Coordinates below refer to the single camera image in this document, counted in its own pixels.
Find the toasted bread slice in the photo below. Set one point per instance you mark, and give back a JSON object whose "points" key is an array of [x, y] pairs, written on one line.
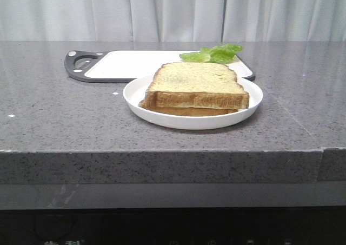
{"points": [[195, 85], [189, 111]]}

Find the green lettuce leaf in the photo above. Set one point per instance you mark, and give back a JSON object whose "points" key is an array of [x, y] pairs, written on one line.
{"points": [[221, 54]]}

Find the black appliance front panel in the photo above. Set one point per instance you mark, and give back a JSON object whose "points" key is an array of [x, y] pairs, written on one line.
{"points": [[287, 225]]}

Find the white cutting board black rim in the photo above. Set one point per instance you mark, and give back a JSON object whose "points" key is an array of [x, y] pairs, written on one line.
{"points": [[120, 66]]}

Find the white pleated curtain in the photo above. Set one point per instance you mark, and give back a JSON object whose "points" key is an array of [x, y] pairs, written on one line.
{"points": [[173, 20]]}

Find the white round plate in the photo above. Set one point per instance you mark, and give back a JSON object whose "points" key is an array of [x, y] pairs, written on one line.
{"points": [[134, 92]]}

